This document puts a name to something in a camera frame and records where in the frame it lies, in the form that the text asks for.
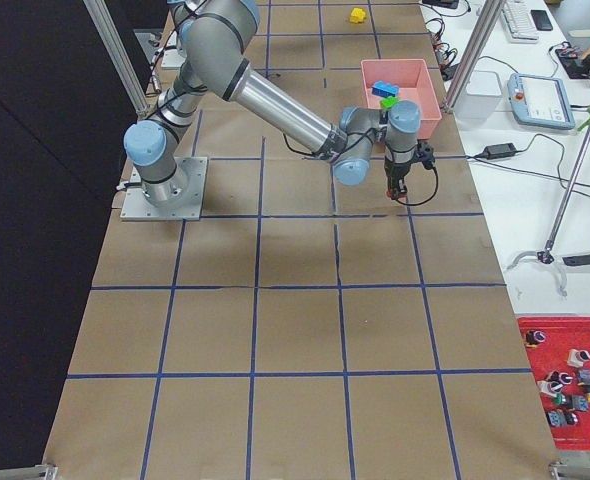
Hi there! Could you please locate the green handled reach grabber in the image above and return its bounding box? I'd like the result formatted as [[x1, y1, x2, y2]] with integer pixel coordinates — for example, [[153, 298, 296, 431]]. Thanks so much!
[[506, 105, 590, 298]]

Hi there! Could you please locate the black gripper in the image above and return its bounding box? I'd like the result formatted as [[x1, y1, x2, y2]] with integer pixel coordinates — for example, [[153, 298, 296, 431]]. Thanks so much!
[[384, 159, 411, 199]]

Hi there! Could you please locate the green toy block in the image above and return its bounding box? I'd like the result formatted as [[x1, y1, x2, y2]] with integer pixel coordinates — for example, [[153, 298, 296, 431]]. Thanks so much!
[[379, 96, 400, 110]]

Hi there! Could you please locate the yellow toy block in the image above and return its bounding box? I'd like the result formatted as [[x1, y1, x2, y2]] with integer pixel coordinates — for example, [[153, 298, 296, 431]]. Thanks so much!
[[349, 7, 367, 24]]

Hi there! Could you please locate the aluminium frame post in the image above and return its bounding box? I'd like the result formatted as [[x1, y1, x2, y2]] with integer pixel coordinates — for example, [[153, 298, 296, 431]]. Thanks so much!
[[441, 0, 505, 113]]

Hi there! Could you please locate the red plastic tray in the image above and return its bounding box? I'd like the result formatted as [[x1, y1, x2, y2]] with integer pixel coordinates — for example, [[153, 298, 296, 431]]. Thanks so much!
[[518, 316, 590, 450]]

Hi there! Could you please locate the pink plastic box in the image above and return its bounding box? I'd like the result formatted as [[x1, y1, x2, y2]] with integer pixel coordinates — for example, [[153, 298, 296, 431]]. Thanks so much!
[[361, 59, 442, 140]]

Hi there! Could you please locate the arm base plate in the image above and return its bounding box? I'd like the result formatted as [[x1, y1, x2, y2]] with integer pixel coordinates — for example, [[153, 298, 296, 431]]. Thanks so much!
[[150, 33, 184, 69], [120, 156, 208, 221]]

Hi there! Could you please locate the blue toy block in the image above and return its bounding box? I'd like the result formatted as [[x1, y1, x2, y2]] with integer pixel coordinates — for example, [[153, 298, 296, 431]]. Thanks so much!
[[371, 80, 399, 98]]

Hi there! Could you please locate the brown paper table cover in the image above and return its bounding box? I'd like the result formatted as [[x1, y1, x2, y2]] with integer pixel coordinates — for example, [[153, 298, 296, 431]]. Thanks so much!
[[42, 0, 561, 480]]

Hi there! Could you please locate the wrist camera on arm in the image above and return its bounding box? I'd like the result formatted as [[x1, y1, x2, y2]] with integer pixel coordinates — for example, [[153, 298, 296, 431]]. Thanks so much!
[[417, 140, 435, 170]]

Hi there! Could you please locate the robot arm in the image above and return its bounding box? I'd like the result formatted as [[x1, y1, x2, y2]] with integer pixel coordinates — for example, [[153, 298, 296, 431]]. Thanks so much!
[[124, 0, 421, 207]]

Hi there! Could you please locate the white plastic container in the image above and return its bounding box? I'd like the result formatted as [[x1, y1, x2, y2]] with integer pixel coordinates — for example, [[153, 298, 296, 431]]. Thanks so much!
[[455, 70, 502, 119]]

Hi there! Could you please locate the black power adapter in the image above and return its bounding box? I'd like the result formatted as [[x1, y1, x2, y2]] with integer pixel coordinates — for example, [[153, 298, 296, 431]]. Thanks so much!
[[482, 143, 518, 160]]

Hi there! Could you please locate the teach pendant tablet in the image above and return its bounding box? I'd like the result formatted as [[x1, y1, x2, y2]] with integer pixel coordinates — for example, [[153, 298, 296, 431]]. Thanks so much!
[[507, 73, 575, 130]]

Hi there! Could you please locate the black smartphone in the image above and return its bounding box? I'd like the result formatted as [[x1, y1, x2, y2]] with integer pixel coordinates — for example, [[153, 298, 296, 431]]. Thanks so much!
[[530, 9, 553, 31]]

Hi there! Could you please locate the white keyboard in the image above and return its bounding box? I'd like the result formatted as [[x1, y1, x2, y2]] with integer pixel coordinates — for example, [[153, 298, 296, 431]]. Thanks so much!
[[500, 0, 539, 44]]

